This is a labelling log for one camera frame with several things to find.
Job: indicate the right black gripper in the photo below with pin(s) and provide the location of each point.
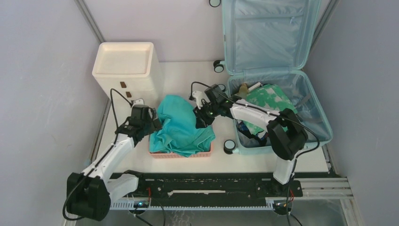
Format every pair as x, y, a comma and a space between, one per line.
202, 121

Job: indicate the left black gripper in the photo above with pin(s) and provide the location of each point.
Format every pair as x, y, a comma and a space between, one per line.
154, 125

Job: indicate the teal shirt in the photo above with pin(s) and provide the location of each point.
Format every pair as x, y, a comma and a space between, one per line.
178, 134

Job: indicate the light blue ribbed suitcase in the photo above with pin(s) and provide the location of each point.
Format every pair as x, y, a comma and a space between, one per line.
268, 42

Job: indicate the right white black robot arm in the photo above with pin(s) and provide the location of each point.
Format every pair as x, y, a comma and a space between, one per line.
286, 134

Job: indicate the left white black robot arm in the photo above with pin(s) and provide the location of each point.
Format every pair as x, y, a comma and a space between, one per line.
91, 193

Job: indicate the beige plastic bottle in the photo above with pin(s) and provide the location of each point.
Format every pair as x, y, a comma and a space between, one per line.
243, 91

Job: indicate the white three-drawer storage cabinet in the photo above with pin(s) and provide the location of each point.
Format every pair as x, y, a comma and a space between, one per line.
132, 68

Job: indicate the white flat box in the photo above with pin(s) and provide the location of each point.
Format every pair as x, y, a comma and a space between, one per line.
255, 86

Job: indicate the green white patterned garment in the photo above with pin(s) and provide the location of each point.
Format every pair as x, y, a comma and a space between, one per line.
270, 96

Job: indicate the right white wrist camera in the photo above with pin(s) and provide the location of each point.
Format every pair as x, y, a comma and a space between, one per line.
198, 96

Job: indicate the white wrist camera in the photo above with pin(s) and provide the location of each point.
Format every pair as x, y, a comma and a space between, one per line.
198, 96
137, 102

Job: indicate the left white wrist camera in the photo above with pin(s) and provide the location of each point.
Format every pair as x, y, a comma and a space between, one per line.
137, 102

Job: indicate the black mounting rail base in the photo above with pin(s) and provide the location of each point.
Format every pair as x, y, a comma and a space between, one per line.
205, 188

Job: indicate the white slotted cable duct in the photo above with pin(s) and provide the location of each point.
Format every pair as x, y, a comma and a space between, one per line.
133, 205

